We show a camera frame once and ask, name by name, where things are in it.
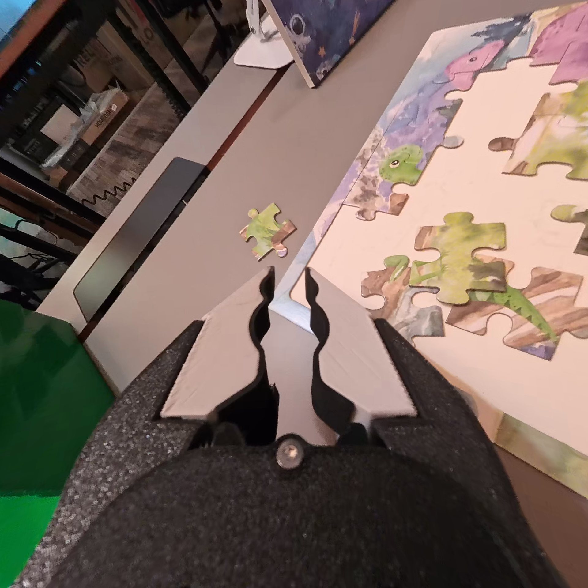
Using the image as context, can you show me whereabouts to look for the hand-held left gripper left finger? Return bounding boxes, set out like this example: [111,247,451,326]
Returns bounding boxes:
[157,265,276,448]

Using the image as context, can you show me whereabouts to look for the large printed cardboard box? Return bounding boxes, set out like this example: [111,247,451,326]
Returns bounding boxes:
[73,21,159,92]

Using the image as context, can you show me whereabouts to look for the white stand base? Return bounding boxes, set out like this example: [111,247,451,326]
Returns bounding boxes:
[233,0,295,70]

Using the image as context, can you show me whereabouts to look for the brown wooden table top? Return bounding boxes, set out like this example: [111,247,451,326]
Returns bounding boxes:
[0,0,74,81]

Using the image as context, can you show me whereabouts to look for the grey desk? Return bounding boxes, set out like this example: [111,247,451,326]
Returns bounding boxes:
[85,0,588,588]

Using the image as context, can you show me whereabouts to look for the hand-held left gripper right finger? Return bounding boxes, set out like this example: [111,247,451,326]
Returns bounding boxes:
[304,266,419,447]

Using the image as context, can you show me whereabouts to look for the dinosaur puzzle tray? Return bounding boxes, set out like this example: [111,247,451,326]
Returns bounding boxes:
[271,0,588,499]

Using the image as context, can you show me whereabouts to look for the black flat pad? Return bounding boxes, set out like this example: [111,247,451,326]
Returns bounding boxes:
[73,157,206,322]

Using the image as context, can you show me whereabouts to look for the green dinosaur head puzzle piece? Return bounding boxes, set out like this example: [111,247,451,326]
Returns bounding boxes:
[344,135,466,221]

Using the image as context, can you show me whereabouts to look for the pink dinosaur head puzzle piece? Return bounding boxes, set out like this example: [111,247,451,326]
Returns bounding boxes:
[432,16,538,92]

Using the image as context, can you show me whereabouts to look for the green plastic bin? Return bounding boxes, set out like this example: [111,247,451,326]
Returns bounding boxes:
[0,299,115,588]

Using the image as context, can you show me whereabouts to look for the frosted glass partition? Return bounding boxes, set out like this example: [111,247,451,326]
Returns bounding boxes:
[0,0,40,47]

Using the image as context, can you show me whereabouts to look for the green grass puzzle piece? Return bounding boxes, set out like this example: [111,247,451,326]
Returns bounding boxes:
[409,211,508,306]

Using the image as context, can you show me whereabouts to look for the black coiled cable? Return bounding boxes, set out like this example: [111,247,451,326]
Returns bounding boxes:
[82,177,138,207]

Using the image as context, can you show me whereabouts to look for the blue purple puzzle piece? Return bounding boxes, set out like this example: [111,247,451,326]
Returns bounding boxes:
[386,89,465,150]

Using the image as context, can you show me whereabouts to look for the small green brown puzzle piece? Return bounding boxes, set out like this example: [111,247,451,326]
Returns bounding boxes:
[239,202,298,262]

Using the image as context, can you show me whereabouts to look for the group of assembled puzzle pieces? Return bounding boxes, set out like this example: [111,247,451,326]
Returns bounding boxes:
[488,0,588,258]

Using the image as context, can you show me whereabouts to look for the brown grey puzzle piece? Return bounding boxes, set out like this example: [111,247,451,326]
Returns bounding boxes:
[360,254,445,346]

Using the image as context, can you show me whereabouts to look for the green and brown puzzle piece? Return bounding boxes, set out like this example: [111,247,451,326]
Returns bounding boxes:
[446,255,585,362]

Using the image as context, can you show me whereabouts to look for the black metal table frame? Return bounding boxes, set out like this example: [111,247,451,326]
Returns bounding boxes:
[0,0,212,295]

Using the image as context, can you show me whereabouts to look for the colourful puzzle box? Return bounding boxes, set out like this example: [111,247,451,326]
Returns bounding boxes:
[266,0,396,89]

